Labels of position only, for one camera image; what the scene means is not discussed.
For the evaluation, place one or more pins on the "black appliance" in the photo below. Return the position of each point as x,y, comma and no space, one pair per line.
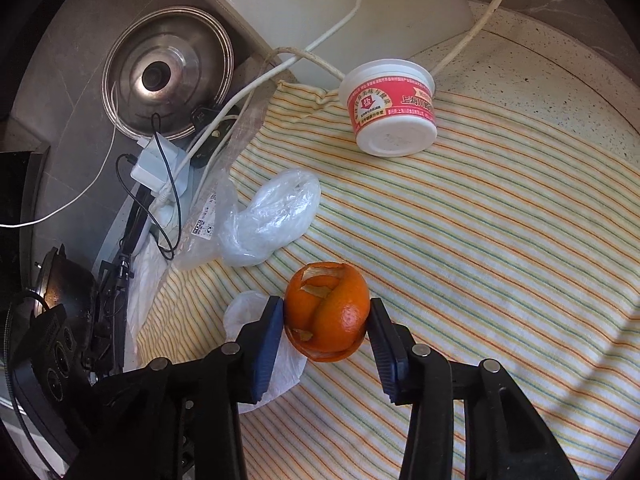
15,185

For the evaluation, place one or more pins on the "white crumpled plastic bag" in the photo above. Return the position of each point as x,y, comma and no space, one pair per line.
270,215

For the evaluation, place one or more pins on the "striped cloth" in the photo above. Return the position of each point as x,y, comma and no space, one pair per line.
475,240

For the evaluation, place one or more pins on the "white charger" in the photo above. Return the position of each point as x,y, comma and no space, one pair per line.
150,165

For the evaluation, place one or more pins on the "orange fruit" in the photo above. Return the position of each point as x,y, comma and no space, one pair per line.
330,315

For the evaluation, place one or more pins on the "white plastic cup red label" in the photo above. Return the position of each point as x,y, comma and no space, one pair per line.
390,115

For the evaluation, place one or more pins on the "white crumpled wrapper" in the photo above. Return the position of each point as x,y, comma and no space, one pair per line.
237,307

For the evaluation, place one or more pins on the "black round pan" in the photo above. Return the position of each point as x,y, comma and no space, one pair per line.
70,285

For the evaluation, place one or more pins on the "white appliance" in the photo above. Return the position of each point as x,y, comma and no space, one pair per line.
390,10

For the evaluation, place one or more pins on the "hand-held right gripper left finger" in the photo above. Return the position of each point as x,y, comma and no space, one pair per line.
267,350

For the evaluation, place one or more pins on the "steel pot lid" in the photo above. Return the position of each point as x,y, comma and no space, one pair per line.
170,60

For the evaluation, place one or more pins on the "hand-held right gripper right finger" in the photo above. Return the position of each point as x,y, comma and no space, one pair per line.
387,365

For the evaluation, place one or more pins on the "clear plastic bag with label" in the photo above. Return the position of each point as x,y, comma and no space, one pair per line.
202,215

